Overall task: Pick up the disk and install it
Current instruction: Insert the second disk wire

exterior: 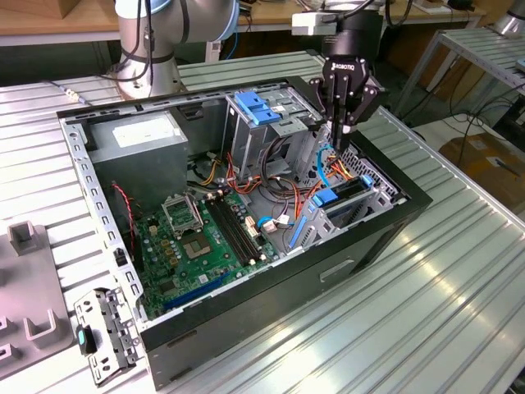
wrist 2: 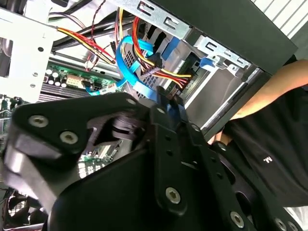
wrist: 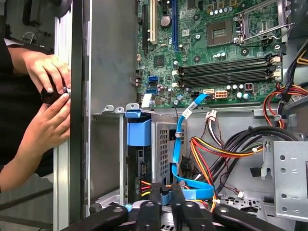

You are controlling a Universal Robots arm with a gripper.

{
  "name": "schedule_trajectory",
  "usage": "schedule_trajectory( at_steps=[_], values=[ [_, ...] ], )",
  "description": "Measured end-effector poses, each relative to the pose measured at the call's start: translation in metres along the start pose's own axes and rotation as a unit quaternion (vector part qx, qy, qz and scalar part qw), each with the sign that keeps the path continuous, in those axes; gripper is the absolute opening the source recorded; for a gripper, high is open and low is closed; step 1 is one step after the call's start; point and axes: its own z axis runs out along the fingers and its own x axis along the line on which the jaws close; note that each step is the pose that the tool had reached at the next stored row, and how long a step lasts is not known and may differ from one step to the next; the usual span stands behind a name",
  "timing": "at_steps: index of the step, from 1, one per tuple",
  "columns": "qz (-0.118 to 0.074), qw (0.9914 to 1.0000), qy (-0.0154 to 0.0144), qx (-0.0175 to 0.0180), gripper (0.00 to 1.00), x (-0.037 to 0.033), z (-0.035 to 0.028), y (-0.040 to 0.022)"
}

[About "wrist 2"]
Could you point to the person's hand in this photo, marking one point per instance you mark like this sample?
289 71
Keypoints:
222 139

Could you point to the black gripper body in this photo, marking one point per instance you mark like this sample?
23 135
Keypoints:
108 192

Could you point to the hard disk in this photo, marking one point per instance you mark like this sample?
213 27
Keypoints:
211 91

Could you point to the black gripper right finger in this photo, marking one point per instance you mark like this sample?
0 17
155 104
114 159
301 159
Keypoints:
221 187

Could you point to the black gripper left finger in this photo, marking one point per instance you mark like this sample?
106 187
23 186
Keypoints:
72 113

